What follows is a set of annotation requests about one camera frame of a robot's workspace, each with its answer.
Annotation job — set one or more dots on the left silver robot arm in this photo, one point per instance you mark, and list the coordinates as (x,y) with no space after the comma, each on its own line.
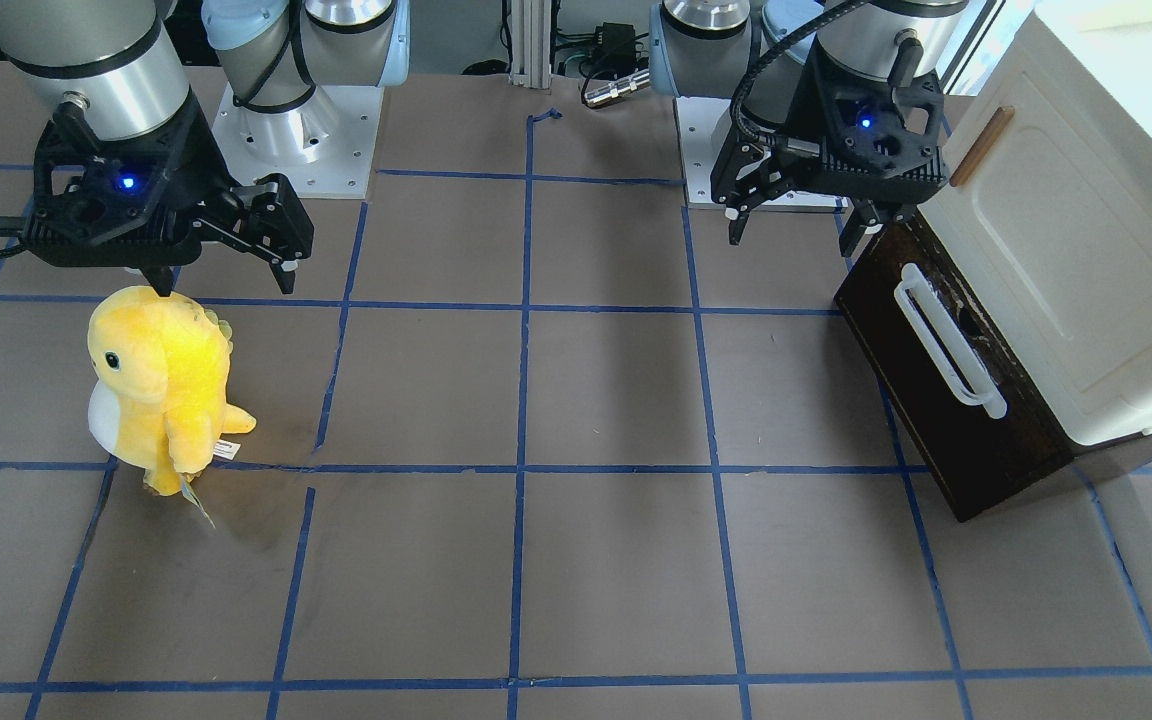
(755,61)

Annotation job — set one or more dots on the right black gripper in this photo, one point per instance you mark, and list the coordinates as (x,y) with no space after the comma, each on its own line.
(198,148)

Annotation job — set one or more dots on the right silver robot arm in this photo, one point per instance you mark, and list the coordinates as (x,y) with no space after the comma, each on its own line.
(117,61)

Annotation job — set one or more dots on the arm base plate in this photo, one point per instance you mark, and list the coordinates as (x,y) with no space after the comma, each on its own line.
(325,147)
(703,125)

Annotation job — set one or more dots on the yellow plush dinosaur toy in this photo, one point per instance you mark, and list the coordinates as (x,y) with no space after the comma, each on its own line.
(161,401)

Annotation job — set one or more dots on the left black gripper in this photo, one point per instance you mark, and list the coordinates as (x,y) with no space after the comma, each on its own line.
(784,112)

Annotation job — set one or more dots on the aluminium frame post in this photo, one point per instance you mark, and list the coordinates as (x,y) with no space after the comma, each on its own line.
(531,25)

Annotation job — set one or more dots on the silver metal connector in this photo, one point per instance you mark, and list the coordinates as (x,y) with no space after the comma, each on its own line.
(616,90)

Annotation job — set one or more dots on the white cabinet body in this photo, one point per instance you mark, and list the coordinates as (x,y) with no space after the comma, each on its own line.
(1053,226)

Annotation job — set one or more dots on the white drawer handle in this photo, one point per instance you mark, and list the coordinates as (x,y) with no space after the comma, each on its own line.
(960,367)

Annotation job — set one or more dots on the black power adapter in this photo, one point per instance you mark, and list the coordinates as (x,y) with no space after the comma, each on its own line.
(614,49)

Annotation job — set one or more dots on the dark wooden drawer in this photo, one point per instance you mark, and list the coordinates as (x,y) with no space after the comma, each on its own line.
(978,462)

